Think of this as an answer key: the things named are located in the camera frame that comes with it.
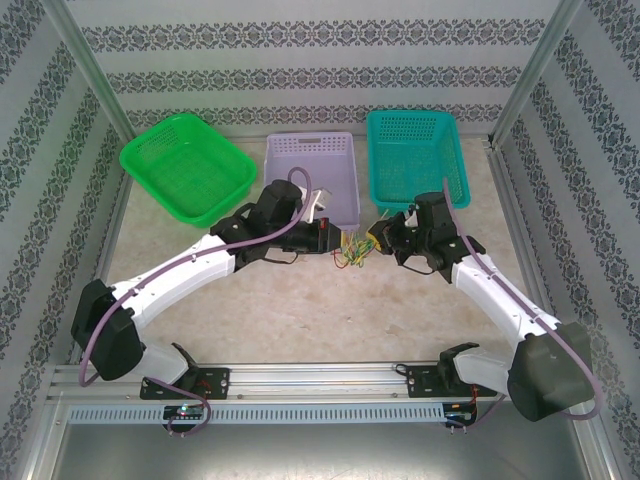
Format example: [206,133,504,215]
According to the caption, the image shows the bundle of coloured wires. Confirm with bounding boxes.
[332,242,374,270]

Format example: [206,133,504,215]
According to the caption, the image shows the teal plastic basket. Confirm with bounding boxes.
[366,108,472,214]

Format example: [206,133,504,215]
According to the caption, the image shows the purple plastic basket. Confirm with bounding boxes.
[262,131,362,234]

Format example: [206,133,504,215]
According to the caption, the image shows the aluminium table edge profile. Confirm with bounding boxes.
[69,172,134,364]
[482,137,551,321]

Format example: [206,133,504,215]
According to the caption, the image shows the green plastic basket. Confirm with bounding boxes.
[118,112,259,229]

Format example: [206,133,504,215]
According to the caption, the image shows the grey metal sheet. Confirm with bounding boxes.
[29,422,614,480]

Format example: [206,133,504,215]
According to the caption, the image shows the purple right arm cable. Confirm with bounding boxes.
[442,177,605,431]

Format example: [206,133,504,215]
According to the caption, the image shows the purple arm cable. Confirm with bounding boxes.
[78,167,312,432]
[442,177,605,431]

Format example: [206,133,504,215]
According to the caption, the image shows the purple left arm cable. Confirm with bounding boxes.
[78,167,312,432]

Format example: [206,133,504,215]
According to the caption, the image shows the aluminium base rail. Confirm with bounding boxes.
[47,362,506,401]

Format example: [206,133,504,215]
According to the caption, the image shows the slotted grey cable duct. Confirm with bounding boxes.
[67,402,446,424]

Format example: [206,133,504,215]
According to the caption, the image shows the aluminium frame post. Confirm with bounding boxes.
[39,0,139,144]
[492,0,584,146]

